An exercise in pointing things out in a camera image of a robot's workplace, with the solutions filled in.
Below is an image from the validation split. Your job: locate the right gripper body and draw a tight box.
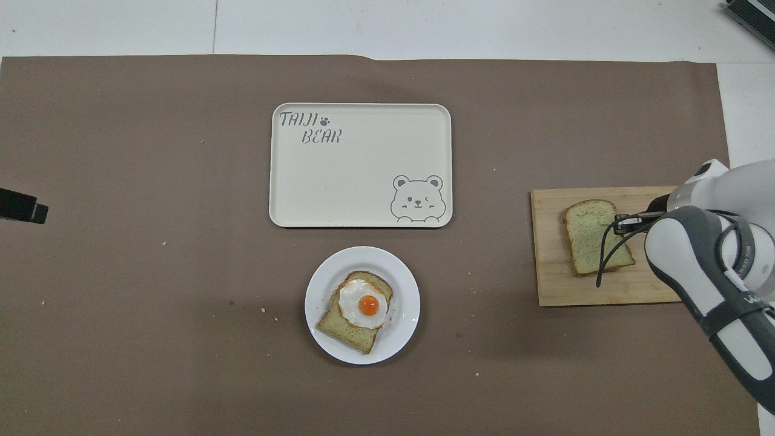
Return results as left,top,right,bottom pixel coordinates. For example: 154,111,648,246
631,193,674,222

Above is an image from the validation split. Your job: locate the white round plate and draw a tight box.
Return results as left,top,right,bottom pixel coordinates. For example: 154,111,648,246
304,245,421,366

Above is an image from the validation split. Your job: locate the plain bread slice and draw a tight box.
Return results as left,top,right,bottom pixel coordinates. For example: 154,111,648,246
564,199,636,278

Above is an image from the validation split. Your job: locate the wooden cutting board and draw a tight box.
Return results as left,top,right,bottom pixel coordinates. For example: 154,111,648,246
530,186,685,307

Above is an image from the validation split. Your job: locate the black stand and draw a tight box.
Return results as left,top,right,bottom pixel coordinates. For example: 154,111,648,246
723,0,775,35

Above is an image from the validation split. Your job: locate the cream tray with bear print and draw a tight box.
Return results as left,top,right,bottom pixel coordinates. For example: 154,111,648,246
269,102,453,229

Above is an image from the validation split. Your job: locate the fried egg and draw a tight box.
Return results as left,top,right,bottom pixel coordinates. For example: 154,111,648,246
337,279,389,331

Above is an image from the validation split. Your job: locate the bread slice under fried egg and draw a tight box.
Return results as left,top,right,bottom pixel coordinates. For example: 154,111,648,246
316,271,394,355

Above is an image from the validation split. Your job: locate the black cable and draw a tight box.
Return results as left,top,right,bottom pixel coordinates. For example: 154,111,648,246
596,213,658,288

